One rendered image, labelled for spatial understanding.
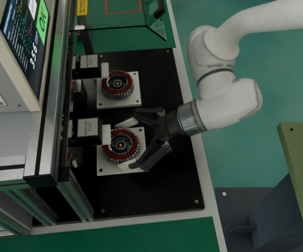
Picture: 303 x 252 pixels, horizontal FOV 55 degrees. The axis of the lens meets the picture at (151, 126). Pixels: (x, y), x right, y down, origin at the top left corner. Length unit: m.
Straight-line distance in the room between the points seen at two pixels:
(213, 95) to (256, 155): 1.17
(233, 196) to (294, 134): 0.77
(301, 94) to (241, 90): 1.55
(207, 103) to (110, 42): 0.63
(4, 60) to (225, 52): 0.50
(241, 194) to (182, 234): 0.92
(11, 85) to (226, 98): 0.46
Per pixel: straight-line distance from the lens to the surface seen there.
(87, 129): 0.78
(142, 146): 0.90
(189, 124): 0.75
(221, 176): 1.75
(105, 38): 1.27
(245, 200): 1.71
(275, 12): 0.63
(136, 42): 1.24
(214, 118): 0.73
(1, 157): 0.57
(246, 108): 0.73
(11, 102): 0.59
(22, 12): 0.58
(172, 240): 0.83
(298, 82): 2.33
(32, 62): 0.59
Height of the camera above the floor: 1.57
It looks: 57 degrees down
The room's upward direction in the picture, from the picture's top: straight up
